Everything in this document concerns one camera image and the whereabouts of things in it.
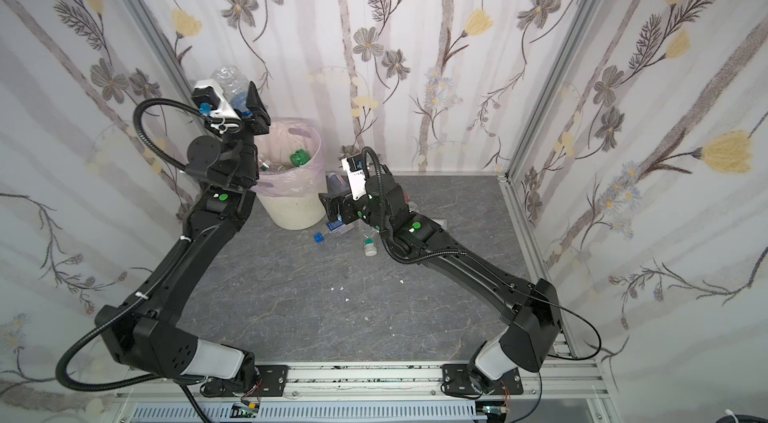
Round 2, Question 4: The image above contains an untouched water blue label bottle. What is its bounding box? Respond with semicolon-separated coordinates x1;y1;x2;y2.
313;220;355;243

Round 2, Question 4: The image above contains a Pocari Sweat bottle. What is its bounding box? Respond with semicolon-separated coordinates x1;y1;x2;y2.
211;66;252;117

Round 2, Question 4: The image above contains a green soda bottle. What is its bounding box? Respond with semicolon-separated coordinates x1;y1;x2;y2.
289;149;312;168

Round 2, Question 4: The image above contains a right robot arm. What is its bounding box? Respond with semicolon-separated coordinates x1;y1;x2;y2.
318;171;562;386

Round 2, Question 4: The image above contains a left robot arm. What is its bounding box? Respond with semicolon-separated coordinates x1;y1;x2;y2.
95;82;271;394

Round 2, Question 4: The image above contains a pink bin liner bag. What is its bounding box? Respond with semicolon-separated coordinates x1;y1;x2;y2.
252;119;326;198

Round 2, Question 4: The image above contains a cream waste bin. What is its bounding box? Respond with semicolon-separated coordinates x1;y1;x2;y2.
255;176;327;231

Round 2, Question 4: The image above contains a purple tinted Cancer bottle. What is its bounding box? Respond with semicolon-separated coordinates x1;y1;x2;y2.
327;173;350;196

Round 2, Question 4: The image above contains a clear square bottle green band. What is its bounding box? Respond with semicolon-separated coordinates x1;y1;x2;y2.
362;231;378;257

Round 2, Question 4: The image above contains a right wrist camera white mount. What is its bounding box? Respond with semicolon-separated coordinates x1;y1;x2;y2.
342;155;367;201

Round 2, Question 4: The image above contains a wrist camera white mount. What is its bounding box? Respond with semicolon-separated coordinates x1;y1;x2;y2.
191;79;242;135
342;155;367;201

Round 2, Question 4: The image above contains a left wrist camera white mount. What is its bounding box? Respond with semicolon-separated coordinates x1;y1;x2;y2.
191;79;242;135

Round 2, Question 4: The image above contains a left aluminium corner post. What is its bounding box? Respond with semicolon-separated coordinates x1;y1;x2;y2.
121;0;192;101

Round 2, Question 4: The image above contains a white slotted cable duct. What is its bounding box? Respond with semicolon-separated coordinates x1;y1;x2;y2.
128;401;487;423

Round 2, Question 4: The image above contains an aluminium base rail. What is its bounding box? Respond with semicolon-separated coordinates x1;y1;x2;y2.
113;359;607;406

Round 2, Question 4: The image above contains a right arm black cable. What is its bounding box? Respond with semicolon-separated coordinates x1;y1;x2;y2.
527;290;603;361

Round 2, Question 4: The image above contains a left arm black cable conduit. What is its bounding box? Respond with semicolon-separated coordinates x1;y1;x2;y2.
55;97;205;393

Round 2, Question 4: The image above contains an aluminium corner frame post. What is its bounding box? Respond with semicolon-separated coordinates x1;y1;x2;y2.
506;0;631;181

